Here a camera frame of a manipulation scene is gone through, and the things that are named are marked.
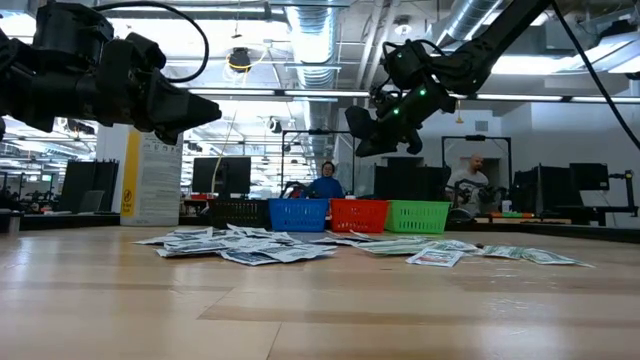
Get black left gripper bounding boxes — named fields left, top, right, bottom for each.
left=27, top=39, right=223, bottom=147

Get white wipes canister yellow label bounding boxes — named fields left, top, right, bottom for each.
left=119, top=124, right=185, bottom=228

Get black left wrist camera cable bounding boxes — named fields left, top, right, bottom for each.
left=92, top=0, right=210, bottom=84

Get person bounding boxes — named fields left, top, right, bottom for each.
left=446, top=153, right=491, bottom=216
left=305, top=160, right=346, bottom=200

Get silver corrugated ceiling duct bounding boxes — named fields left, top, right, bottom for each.
left=283, top=0, right=342, bottom=161

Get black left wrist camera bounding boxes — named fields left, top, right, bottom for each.
left=124, top=32, right=167, bottom=71

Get black clamp stand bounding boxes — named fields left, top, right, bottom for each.
left=608, top=169, right=640, bottom=217

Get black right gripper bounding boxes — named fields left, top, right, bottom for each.
left=344, top=81, right=456, bottom=159

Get small grey container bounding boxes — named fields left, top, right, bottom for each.
left=0, top=209, right=24, bottom=234

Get black equipment cabinet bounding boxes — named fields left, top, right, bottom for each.
left=373, top=157, right=451, bottom=201

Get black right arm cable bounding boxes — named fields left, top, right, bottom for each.
left=551, top=0, right=640, bottom=151

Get blue print antiseptic packet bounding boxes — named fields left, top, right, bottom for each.
left=133, top=235, right=176, bottom=247
left=162, top=239, right=234, bottom=255
left=219, top=248, right=281, bottom=267
left=259, top=231, right=304, bottom=246
left=155, top=247, right=201, bottom=259
left=257, top=243, right=337, bottom=264
left=172, top=227, right=215, bottom=239
left=227, top=223, right=281, bottom=240

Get black plastic basket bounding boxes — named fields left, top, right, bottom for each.
left=209, top=198, right=271, bottom=230

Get blue plastic basket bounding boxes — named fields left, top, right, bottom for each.
left=267, top=198, right=330, bottom=233

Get silver spiral ceiling duct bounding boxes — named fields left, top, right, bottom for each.
left=434, top=0, right=504, bottom=49

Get black ceiling-hung device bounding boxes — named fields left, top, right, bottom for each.
left=227, top=47, right=254, bottom=75

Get black upright panel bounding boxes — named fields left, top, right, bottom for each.
left=58, top=159, right=120, bottom=214

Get long ceiling light strip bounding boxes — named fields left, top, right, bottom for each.
left=474, top=93, right=640, bottom=104

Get red plastic basket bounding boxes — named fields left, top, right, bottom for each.
left=329, top=198, right=390, bottom=234

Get green plastic basket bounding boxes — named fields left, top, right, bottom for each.
left=383, top=199, right=452, bottom=235

